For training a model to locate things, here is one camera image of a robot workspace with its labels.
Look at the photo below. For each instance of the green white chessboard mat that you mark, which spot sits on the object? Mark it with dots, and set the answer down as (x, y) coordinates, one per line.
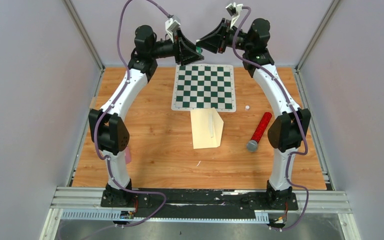
(204, 86)

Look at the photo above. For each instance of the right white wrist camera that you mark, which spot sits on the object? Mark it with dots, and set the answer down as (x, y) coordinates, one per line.
(234, 10)

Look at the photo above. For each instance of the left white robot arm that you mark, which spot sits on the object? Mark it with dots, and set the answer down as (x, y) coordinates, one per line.
(107, 127)

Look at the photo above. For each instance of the tan paper letter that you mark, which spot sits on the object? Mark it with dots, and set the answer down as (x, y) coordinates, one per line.
(210, 125)

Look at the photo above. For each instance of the red glitter microphone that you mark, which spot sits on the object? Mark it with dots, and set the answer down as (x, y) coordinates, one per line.
(253, 143)

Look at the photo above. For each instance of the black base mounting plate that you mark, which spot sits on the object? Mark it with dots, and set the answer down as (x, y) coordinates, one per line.
(198, 203)

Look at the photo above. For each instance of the cream envelope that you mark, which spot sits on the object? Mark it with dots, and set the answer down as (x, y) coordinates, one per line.
(200, 128)

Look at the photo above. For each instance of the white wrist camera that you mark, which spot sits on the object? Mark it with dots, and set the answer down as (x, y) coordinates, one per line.
(171, 26)
(234, 10)

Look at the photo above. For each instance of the green white glue stick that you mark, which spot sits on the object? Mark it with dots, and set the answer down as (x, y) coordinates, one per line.
(198, 50)

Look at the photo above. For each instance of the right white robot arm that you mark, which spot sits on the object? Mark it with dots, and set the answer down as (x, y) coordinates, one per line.
(287, 134)

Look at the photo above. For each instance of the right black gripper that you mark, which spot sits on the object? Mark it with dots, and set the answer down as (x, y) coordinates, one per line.
(215, 40)

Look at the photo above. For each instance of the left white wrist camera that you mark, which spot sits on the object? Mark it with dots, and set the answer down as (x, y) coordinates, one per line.
(171, 26)

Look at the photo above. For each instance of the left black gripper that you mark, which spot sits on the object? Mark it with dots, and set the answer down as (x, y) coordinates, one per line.
(187, 54)

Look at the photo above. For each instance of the aluminium frame rail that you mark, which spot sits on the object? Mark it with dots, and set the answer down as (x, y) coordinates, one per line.
(76, 213)

